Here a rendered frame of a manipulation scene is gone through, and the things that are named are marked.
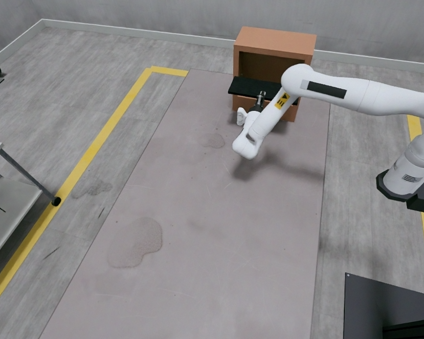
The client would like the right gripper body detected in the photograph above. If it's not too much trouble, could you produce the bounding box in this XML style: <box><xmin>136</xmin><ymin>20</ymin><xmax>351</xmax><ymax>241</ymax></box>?
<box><xmin>248</xmin><ymin>101</ymin><xmax>263</xmax><ymax>113</ymax></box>

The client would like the brown open-front cabinet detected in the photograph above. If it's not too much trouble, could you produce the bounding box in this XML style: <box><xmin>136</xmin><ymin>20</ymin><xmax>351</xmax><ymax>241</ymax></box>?
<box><xmin>232</xmin><ymin>26</ymin><xmax>317</xmax><ymax>122</ymax></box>

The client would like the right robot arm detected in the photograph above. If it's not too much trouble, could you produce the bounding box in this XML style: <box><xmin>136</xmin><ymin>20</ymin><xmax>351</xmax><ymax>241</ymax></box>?
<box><xmin>232</xmin><ymin>64</ymin><xmax>424</xmax><ymax>195</ymax></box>

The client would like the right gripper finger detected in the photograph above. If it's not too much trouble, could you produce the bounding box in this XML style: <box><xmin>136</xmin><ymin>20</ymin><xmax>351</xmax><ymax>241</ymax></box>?
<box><xmin>256</xmin><ymin>91</ymin><xmax>266</xmax><ymax>108</ymax></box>

